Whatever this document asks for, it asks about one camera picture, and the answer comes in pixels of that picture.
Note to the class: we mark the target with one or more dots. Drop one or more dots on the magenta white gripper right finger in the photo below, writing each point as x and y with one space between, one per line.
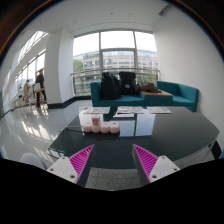
150 167

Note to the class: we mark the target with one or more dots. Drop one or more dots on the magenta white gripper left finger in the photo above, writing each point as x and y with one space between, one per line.
75 168

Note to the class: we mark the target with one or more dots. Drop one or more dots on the pink charger plug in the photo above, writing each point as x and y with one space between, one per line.
96 120

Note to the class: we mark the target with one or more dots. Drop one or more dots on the black glass table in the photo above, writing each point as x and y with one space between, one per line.
179 135

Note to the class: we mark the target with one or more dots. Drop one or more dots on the magazine right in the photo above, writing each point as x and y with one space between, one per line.
159 110

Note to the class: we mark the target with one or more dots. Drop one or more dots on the magazine left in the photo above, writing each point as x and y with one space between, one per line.
97 110

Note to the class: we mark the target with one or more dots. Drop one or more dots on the wooden corner side table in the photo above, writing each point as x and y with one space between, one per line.
160 93

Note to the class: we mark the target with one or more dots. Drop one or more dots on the teal sofa right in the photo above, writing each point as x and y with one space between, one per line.
179 95

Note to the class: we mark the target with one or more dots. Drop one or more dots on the brown bag on table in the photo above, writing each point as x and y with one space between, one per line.
147 87

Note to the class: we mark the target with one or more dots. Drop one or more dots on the black backpack left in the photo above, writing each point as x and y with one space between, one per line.
110 89

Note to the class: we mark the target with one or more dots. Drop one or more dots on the black backpack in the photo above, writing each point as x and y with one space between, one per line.
110 89
127 82

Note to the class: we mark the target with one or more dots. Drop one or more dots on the black backpack right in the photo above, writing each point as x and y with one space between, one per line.
127 82

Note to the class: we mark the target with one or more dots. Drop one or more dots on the standing person in black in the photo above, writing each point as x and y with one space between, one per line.
40 82

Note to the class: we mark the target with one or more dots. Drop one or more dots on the seated person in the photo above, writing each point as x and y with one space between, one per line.
26 92

